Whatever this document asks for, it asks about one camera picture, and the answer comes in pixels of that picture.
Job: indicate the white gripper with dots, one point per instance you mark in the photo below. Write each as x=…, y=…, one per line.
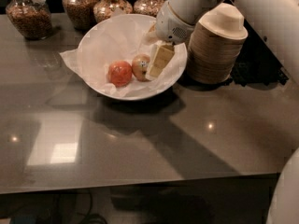
x=170, y=26

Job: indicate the yellow-red apple with sticker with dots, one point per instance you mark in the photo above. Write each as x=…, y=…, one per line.
x=140, y=65

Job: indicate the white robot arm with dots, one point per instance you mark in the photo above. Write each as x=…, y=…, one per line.
x=276, y=22

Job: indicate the large white bowl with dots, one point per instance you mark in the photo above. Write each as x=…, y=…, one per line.
x=102, y=41

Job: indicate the red apple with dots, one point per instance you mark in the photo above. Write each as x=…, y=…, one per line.
x=119, y=73

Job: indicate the white paper liner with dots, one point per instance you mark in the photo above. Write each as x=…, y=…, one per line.
x=121, y=38

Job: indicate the glass jar of cereal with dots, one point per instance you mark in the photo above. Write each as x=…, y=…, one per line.
x=31, y=18
x=80, y=12
x=148, y=7
x=104, y=9

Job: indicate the front stack of paper bowls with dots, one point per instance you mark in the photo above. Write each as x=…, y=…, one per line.
x=215, y=44

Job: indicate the black condiment organizer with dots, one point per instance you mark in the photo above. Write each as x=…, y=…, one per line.
x=256, y=63

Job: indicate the left glass jar of cereal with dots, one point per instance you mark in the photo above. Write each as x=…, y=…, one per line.
x=31, y=18

